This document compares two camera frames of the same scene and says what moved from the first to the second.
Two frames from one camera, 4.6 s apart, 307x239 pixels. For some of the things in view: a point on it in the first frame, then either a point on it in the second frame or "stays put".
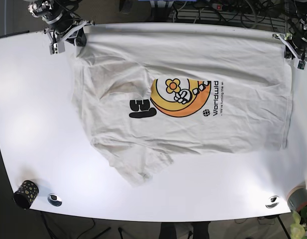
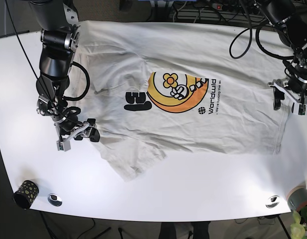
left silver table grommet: (54, 200) stays put
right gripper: (80, 40) -> (80, 131)
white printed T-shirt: (146, 90) stays put
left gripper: (296, 46) -> (283, 84)
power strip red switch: (218, 6) stays put
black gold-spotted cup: (25, 196) stays put
